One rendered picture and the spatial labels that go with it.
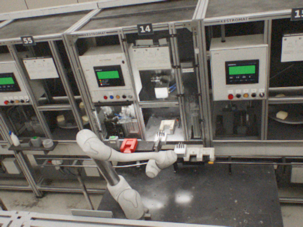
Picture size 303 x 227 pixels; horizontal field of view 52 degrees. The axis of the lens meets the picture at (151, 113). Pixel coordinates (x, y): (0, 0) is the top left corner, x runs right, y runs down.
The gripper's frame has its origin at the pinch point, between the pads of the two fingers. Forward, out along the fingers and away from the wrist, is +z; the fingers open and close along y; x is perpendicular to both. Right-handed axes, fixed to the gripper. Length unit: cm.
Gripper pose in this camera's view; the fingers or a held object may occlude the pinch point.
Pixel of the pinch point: (160, 142)
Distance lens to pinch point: 276.2
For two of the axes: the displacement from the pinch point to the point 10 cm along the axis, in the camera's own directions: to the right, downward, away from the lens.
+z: 2.0, -5.5, 8.1
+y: -1.7, -8.3, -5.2
